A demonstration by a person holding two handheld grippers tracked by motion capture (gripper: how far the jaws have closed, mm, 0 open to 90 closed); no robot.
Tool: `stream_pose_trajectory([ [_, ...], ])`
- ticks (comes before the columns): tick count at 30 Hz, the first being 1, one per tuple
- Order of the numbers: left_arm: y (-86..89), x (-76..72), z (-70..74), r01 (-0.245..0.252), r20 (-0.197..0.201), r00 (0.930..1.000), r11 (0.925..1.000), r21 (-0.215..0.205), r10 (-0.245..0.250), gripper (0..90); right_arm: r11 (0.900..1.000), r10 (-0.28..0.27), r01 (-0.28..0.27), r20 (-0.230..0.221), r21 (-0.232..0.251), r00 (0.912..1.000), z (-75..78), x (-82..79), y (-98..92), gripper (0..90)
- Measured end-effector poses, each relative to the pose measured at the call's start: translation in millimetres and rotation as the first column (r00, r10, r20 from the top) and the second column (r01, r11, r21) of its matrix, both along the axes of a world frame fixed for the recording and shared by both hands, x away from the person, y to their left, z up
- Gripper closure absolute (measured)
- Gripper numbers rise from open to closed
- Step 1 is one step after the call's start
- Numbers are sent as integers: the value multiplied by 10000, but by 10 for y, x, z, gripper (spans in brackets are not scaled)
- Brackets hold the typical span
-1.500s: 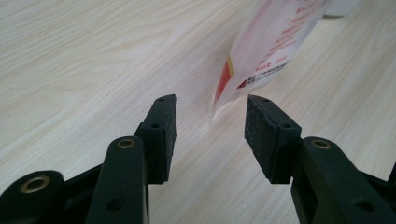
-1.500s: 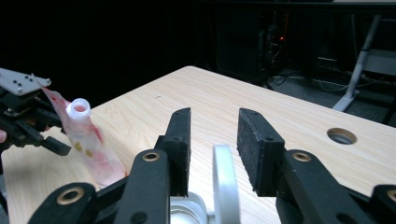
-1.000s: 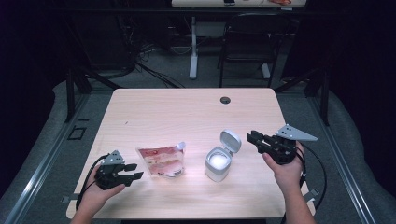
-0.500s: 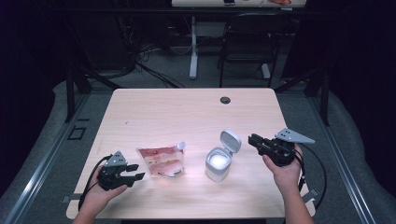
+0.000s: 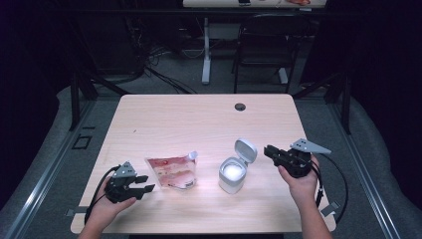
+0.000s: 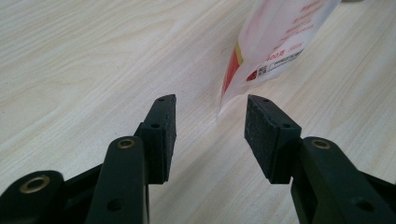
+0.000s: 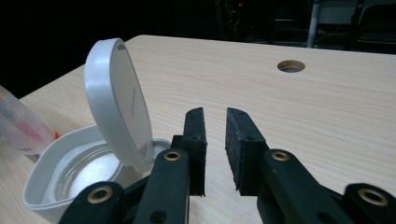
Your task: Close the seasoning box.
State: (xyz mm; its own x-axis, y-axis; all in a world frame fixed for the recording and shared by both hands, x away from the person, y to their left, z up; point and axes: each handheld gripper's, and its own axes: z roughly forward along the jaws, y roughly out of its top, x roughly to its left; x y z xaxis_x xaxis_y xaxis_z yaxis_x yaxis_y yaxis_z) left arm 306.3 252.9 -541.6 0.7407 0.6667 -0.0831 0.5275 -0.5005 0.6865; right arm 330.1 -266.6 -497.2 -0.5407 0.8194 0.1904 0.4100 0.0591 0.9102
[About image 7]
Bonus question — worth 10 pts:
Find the white lidded jar with handle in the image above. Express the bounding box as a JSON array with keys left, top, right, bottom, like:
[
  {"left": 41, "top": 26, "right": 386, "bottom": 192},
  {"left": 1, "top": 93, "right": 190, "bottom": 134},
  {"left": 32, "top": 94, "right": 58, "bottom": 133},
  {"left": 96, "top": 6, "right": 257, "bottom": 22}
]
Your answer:
[{"left": 21, "top": 37, "right": 173, "bottom": 224}]

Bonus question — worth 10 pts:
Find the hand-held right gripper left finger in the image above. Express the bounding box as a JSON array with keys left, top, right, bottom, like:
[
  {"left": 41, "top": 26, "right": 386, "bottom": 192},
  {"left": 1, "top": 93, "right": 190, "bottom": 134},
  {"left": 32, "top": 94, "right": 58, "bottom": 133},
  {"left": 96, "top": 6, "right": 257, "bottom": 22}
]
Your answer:
[{"left": 133, "top": 106, "right": 208, "bottom": 224}]

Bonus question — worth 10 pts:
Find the black folding chair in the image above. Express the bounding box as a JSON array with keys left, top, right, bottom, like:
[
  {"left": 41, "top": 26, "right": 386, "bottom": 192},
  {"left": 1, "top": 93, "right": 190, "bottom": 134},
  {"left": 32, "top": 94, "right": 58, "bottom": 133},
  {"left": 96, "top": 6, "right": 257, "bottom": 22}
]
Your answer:
[{"left": 351, "top": 3, "right": 396, "bottom": 54}]

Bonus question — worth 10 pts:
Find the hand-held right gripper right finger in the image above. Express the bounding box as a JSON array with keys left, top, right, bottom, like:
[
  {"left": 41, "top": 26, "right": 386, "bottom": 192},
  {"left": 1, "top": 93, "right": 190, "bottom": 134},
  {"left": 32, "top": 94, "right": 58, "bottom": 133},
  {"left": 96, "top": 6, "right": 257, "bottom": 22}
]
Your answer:
[{"left": 225, "top": 106, "right": 356, "bottom": 224}]

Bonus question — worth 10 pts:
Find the red and clear snack pouch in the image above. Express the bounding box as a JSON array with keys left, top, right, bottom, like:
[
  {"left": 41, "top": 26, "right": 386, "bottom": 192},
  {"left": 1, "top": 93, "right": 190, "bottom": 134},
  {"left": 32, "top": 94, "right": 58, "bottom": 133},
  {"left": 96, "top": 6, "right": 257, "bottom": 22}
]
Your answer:
[{"left": 0, "top": 85, "right": 61, "bottom": 163}]

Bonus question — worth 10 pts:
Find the white desk with white legs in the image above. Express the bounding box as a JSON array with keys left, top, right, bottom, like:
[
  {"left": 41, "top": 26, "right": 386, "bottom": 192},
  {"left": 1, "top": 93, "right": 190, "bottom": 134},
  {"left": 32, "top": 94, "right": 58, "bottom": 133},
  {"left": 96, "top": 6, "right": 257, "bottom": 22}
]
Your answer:
[{"left": 306, "top": 0, "right": 368, "bottom": 49}]

